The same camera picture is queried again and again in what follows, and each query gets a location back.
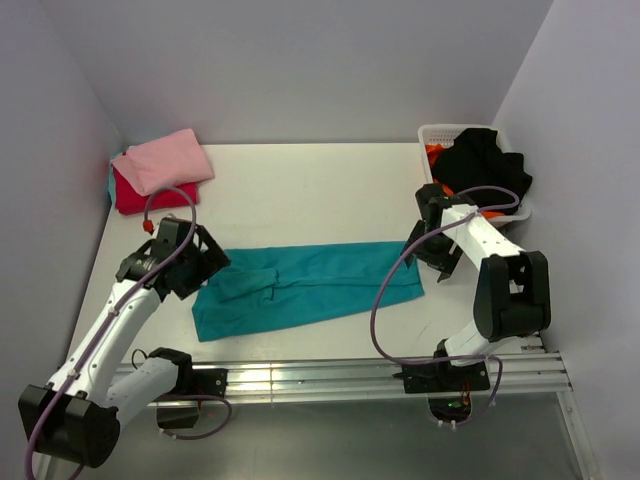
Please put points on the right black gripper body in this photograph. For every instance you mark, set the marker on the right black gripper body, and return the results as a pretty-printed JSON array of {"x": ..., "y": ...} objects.
[{"x": 436, "y": 252}]

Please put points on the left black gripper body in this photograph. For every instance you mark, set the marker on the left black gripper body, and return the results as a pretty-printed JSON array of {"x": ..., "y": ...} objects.
[{"x": 196, "y": 265}]

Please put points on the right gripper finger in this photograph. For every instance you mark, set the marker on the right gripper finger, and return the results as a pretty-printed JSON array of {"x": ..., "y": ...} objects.
[
  {"x": 415, "y": 235},
  {"x": 446, "y": 270}
]

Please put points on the teal t shirt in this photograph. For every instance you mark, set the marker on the teal t shirt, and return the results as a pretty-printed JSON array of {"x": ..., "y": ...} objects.
[{"x": 275, "y": 288}]

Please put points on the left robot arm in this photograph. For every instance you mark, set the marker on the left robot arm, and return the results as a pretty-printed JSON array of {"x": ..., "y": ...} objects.
[{"x": 78, "y": 415}]

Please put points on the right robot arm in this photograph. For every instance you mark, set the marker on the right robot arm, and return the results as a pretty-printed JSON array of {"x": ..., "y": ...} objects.
[{"x": 512, "y": 295}]

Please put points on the black t shirt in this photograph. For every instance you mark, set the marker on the black t shirt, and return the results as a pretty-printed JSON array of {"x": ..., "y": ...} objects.
[{"x": 476, "y": 160}]

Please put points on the white plastic basket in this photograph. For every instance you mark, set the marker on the white plastic basket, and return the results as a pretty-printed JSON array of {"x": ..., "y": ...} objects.
[{"x": 444, "y": 135}]

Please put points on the pink folded t shirt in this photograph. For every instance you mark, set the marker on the pink folded t shirt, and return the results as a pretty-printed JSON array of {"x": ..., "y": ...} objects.
[{"x": 172, "y": 160}]

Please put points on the light blue folded t shirt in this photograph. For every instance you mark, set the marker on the light blue folded t shirt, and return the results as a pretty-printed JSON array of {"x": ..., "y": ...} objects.
[{"x": 111, "y": 183}]

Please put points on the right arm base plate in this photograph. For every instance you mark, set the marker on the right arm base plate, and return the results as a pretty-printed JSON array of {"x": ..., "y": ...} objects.
[{"x": 443, "y": 378}]

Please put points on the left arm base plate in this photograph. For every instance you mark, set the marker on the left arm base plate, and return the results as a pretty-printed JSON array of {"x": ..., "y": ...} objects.
[{"x": 203, "y": 382}]

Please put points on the aluminium rail frame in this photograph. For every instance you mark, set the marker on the aluminium rail frame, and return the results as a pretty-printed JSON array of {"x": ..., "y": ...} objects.
[{"x": 529, "y": 406}]

